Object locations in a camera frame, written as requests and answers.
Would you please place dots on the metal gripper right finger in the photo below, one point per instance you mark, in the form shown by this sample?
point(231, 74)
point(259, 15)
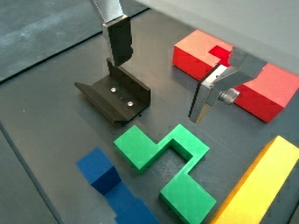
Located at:
point(217, 86)

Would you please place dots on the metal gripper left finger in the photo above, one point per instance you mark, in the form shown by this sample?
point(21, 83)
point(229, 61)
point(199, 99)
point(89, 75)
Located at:
point(116, 28)

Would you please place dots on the blue U-shaped block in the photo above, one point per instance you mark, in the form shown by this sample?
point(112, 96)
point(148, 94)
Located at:
point(101, 175)

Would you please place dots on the red slotted board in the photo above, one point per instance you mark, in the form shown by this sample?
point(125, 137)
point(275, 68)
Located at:
point(264, 95)

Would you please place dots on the green zigzag block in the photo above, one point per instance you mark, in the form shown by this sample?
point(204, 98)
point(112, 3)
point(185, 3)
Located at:
point(156, 165)

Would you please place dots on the yellow long block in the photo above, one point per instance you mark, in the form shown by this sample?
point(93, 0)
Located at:
point(251, 197)

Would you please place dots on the black angle bracket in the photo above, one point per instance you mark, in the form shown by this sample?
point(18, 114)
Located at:
point(119, 95)

